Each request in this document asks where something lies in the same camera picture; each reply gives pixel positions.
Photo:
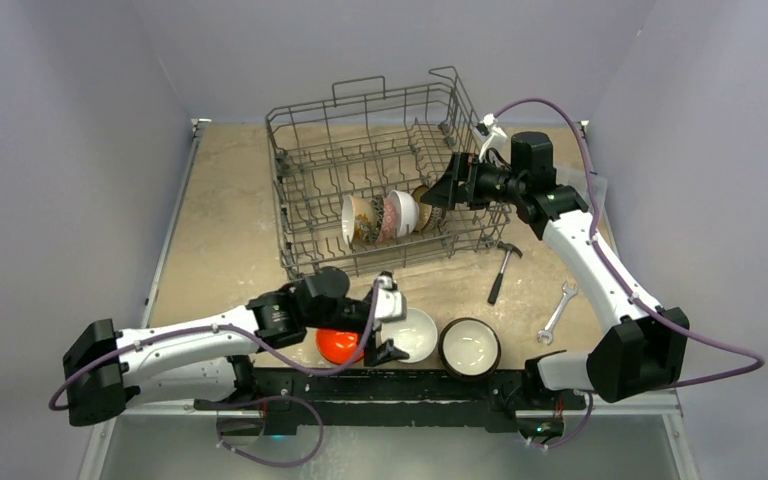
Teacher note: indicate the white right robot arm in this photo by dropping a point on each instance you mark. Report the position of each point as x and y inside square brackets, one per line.
[643, 345]

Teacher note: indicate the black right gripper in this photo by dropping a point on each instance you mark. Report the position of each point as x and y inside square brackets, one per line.
[460, 183]

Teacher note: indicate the brown gold patterned bowl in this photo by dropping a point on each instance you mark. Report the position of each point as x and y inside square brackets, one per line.
[430, 217]

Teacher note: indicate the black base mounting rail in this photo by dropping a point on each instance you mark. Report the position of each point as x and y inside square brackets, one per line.
[499, 403]

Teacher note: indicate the clear plastic organizer box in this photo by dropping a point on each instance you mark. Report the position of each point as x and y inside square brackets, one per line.
[577, 178]

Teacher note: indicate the orange bowl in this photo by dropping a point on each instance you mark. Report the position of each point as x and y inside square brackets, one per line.
[337, 347]

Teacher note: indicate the black handled hammer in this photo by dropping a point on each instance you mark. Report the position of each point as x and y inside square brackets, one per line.
[510, 250]

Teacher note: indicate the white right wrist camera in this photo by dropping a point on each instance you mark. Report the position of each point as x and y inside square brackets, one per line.
[494, 136]

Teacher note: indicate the grey wire dish rack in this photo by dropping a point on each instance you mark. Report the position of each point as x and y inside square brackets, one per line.
[367, 139]

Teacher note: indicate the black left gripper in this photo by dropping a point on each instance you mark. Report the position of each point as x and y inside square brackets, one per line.
[375, 353]

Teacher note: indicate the silver wrench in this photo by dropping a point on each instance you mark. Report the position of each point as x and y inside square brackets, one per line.
[546, 334]

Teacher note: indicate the plain white bowl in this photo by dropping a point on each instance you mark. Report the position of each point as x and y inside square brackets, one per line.
[416, 335]

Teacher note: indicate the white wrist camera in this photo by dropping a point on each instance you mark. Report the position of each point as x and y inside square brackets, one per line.
[389, 304]
[494, 136]

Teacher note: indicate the black bowl white inside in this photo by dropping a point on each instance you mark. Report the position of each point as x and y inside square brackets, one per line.
[469, 349]

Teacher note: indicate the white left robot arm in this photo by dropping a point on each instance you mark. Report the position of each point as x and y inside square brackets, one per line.
[109, 370]

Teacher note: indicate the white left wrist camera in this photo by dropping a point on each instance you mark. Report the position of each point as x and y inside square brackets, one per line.
[389, 304]

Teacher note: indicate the floral patterned bowl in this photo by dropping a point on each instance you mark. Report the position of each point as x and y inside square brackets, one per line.
[387, 219]

